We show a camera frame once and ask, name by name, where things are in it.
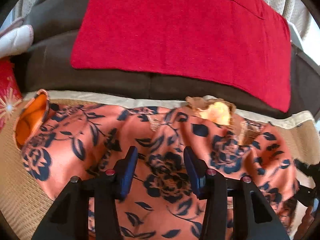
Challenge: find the orange black floral garment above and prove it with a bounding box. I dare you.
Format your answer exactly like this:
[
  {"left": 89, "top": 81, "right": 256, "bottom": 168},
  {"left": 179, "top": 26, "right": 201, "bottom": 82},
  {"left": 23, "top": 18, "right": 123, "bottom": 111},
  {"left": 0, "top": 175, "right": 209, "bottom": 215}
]
[{"left": 14, "top": 90, "right": 298, "bottom": 239}]

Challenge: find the woven rattan mat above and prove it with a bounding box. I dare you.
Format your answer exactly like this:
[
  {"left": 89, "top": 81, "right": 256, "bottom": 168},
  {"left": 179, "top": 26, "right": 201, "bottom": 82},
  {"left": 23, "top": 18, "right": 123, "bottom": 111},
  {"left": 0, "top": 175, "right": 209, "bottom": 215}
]
[{"left": 1, "top": 90, "right": 319, "bottom": 239}]

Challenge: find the red gift box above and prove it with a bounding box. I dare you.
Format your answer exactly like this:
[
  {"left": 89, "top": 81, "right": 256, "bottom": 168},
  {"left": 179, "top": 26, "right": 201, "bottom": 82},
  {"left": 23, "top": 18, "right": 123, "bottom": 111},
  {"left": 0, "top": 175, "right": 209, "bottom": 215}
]
[{"left": 0, "top": 57, "right": 22, "bottom": 129}]

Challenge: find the red knitted cloth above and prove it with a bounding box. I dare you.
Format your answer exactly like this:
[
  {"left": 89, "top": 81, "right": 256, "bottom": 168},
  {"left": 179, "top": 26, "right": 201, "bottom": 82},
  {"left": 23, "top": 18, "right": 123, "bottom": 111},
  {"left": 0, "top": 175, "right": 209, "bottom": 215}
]
[{"left": 71, "top": 0, "right": 291, "bottom": 112}]

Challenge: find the white padded cushion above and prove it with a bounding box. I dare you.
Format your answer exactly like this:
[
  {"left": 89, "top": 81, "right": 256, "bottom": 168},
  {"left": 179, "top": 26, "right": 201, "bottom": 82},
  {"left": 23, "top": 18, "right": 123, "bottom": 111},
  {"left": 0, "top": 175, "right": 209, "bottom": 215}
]
[{"left": 1, "top": 25, "right": 34, "bottom": 59}]

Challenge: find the dark brown sofa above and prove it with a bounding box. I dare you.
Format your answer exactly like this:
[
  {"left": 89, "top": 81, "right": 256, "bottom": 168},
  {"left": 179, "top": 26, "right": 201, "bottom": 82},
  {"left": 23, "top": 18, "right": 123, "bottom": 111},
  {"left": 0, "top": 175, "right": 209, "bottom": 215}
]
[{"left": 12, "top": 0, "right": 319, "bottom": 119}]

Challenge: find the cream dotted curtain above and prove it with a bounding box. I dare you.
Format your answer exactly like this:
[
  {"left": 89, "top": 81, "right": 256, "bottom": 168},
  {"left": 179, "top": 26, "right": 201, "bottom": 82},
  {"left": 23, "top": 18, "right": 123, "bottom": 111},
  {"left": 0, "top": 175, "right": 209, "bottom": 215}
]
[{"left": 264, "top": 0, "right": 311, "bottom": 39}]

